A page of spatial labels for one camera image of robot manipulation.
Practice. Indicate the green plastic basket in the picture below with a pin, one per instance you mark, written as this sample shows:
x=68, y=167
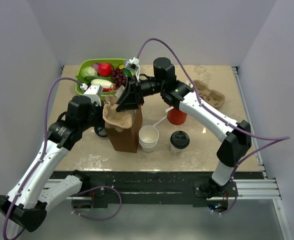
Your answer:
x=87, y=80

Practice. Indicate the stack of white paper cups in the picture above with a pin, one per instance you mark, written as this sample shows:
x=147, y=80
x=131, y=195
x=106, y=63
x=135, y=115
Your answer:
x=148, y=138

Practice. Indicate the red plastic cup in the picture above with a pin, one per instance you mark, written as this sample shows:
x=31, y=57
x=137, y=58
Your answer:
x=176, y=117

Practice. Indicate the red apple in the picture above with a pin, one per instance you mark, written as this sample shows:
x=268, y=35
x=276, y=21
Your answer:
x=105, y=69

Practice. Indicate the white daikon radish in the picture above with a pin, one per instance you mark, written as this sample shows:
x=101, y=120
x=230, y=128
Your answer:
x=106, y=84

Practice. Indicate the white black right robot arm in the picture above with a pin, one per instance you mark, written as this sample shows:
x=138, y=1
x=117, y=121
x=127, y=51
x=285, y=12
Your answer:
x=233, y=135

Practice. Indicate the black plastic coffee lid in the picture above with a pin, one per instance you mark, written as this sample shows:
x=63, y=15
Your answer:
x=179, y=137

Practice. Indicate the purple onion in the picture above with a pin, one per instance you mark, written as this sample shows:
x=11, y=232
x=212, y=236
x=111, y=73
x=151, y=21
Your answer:
x=96, y=66

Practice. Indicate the red chili pepper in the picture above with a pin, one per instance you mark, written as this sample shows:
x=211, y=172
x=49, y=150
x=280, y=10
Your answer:
x=110, y=89

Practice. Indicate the green cabbage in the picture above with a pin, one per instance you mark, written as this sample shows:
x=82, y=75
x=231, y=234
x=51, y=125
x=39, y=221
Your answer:
x=88, y=71

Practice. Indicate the dark red grape bunch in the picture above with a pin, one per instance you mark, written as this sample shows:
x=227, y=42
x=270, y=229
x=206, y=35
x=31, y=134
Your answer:
x=118, y=77

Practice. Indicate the brown pulp cup carrier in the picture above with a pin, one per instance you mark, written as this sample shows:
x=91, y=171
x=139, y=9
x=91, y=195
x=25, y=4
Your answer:
x=213, y=97
x=119, y=121

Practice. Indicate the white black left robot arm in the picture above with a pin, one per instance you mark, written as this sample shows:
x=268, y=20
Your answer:
x=28, y=203

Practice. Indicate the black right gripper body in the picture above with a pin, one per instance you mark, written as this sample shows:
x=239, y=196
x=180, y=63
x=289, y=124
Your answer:
x=146, y=88

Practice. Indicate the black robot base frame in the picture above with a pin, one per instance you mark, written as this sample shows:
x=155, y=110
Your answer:
x=144, y=188

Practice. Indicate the white straw on table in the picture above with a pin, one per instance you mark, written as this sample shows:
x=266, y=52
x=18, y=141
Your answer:
x=159, y=121

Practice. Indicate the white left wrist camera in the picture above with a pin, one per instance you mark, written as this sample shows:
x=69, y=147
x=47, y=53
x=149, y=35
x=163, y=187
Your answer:
x=93, y=91

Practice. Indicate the white paper cup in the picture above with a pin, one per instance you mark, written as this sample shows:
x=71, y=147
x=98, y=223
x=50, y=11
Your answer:
x=178, y=147

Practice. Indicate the brown paper bag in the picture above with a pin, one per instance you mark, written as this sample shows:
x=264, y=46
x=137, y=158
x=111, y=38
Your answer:
x=127, y=140

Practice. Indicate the stack of black lids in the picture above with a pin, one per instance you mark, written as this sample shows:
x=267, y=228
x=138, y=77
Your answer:
x=100, y=131

